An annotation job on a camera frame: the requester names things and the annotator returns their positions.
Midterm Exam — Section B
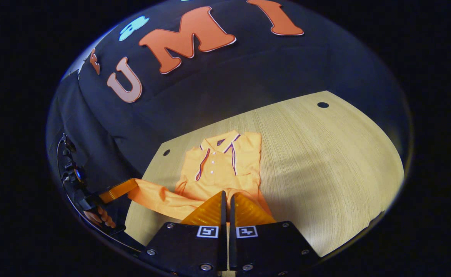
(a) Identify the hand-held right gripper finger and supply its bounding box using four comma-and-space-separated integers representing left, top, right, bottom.
229, 192, 322, 275
139, 190, 228, 275

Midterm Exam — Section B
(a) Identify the orange T-shirt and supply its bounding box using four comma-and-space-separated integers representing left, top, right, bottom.
127, 130, 274, 222

